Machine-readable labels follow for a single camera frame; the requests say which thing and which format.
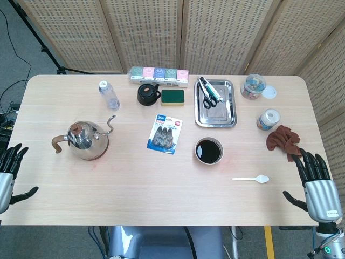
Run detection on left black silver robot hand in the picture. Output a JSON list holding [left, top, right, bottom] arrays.
[[0, 142, 39, 215]]

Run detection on woven folding screen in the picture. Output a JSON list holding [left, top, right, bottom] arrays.
[[16, 0, 345, 238]]

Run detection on rectangular steel tray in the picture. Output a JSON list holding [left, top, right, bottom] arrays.
[[194, 79, 238, 128]]

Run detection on white round jar lid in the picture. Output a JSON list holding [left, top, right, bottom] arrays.
[[261, 85, 278, 99]]

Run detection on brown crumpled cloth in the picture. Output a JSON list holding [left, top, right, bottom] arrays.
[[266, 125, 302, 162]]

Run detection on black round lidded pot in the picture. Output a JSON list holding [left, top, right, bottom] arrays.
[[137, 83, 162, 106]]

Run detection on multicolour tissue multipack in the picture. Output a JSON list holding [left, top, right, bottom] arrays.
[[130, 66, 189, 84]]

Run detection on black tripod stand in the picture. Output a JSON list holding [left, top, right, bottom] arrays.
[[8, 0, 95, 76]]

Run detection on black cable tangle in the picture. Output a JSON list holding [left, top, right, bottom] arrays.
[[0, 88, 22, 148]]

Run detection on steel gooseneck kettle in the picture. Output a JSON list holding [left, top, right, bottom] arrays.
[[51, 115, 118, 161]]

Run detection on black handled scissors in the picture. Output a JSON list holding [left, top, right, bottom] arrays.
[[197, 76, 217, 110]]

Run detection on green yellow sponge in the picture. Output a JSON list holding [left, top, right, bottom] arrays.
[[160, 89, 186, 107]]

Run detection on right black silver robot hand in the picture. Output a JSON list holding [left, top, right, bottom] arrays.
[[282, 147, 343, 223]]

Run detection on small can with white lid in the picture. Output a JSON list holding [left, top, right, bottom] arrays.
[[256, 108, 281, 132]]

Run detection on white table leg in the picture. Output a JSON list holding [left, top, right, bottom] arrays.
[[231, 226, 242, 259]]

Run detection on white bowl of coffee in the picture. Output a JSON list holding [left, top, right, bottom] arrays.
[[194, 137, 224, 165]]

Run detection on grey robot torso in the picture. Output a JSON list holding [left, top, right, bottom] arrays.
[[107, 226, 224, 259]]

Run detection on clear jar with colourful contents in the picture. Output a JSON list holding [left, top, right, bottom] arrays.
[[240, 73, 267, 100]]

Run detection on white plastic spoon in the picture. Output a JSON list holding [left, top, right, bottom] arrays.
[[232, 175, 270, 185]]

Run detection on clear plastic water bottle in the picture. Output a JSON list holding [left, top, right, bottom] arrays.
[[98, 80, 120, 111]]

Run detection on white green tube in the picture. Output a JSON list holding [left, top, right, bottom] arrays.
[[199, 76, 225, 103]]

